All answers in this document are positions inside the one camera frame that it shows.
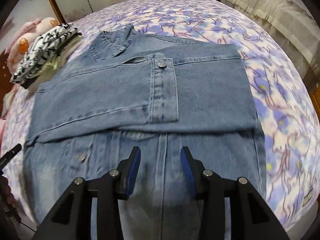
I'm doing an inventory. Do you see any purple floral bed blanket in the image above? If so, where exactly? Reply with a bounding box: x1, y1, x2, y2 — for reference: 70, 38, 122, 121
1, 0, 319, 229

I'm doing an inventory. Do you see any blue denim jacket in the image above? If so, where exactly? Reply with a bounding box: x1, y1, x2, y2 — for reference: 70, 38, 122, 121
23, 24, 266, 239

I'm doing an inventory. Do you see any person's left hand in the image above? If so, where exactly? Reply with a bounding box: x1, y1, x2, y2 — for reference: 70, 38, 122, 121
1, 173, 21, 224

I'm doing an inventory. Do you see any wooden headboard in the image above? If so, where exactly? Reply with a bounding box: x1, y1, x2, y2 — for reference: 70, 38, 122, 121
0, 51, 14, 114

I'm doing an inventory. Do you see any folded light green garment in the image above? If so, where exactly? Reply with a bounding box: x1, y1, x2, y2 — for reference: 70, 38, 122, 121
28, 33, 83, 93

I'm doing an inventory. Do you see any beige lace covered furniture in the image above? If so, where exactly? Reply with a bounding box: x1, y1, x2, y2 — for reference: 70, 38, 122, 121
221, 0, 319, 78

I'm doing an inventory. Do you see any pink bear print quilt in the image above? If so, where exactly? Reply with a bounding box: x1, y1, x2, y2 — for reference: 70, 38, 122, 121
5, 17, 60, 74

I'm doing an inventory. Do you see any black white patterned garment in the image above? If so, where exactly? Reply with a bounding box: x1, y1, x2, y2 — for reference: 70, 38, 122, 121
10, 22, 82, 88

